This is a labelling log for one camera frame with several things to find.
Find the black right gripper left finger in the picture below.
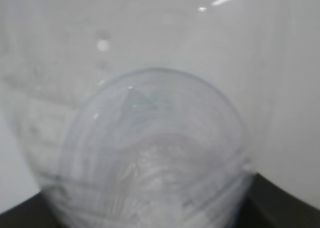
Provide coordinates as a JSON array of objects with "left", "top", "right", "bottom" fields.
[{"left": 0, "top": 193, "right": 59, "bottom": 228}]

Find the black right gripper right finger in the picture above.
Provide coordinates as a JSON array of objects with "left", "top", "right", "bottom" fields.
[{"left": 234, "top": 174, "right": 320, "bottom": 228}]

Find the clear plastic water bottle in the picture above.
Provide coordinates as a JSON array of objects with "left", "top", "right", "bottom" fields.
[{"left": 0, "top": 0, "right": 320, "bottom": 228}]

